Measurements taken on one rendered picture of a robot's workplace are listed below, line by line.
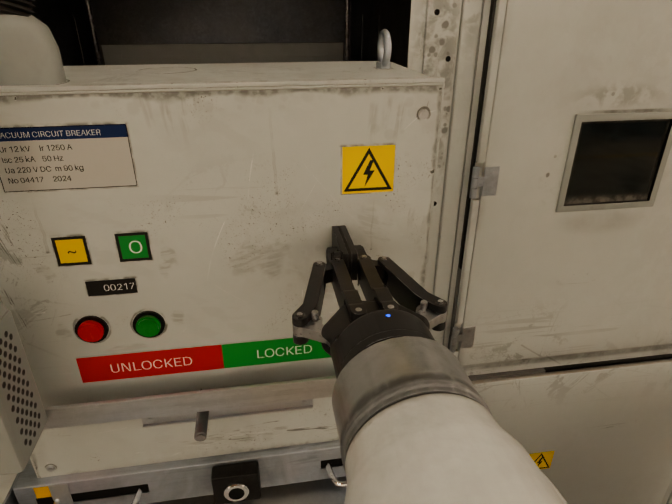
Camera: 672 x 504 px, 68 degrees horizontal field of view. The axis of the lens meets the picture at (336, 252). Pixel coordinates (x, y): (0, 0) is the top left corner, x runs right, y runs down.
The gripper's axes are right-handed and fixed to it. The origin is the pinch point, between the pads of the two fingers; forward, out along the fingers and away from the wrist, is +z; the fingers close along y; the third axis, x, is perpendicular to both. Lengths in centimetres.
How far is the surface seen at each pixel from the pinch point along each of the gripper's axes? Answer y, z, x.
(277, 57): -2, 88, 11
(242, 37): -10, 105, 15
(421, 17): 15.4, 27.3, 21.3
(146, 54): -33, 89, 12
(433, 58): 17.5, 26.9, 16.1
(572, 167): 41.6, 25.1, -0.5
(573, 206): 43, 25, -7
